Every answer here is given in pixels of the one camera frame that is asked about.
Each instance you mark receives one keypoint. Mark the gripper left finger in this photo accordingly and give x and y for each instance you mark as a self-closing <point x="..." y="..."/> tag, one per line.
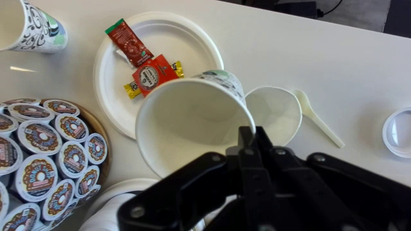
<point x="179" y="187"/>

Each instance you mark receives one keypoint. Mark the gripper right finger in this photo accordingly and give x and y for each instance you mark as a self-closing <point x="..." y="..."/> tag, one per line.
<point x="353" y="179"/>

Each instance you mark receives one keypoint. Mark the patterned paper cup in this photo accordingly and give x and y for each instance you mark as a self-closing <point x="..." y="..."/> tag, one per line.
<point x="35" y="29"/>
<point x="183" y="128"/>

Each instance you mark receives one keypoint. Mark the white plastic lid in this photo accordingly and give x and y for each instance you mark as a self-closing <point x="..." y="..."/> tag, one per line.
<point x="399" y="134"/>

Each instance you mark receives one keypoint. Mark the white plastic spoon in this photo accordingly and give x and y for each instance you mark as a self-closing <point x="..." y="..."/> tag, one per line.
<point x="318" y="122"/>

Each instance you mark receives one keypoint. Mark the stack of white lids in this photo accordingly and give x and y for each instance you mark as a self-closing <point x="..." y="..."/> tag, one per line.
<point x="106" y="208"/>

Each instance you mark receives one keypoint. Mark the white paper bowl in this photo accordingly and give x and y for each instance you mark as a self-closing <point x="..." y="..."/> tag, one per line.
<point x="276" y="112"/>

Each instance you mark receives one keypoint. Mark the wooden bowl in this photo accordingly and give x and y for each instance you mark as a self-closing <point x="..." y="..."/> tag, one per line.
<point x="96" y="123"/>

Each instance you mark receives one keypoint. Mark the yellow packet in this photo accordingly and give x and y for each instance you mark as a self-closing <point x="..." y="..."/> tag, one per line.
<point x="131" y="90"/>

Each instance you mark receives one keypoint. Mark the red square packet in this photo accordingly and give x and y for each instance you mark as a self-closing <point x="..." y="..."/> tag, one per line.
<point x="151" y="77"/>

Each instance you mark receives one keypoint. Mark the small white packet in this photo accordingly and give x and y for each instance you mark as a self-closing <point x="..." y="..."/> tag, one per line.
<point x="123" y="56"/>

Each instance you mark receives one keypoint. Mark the heap of coffee pods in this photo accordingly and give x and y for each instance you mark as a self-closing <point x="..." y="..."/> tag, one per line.
<point x="38" y="154"/>

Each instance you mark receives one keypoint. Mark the white paper plate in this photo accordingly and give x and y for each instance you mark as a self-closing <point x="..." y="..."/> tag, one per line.
<point x="179" y="41"/>

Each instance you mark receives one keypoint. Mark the red sauce packet green end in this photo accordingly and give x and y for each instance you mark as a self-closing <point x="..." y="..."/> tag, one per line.
<point x="130" y="43"/>

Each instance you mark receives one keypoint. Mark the black power brick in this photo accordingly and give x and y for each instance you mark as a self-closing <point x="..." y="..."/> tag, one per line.
<point x="297" y="8"/>

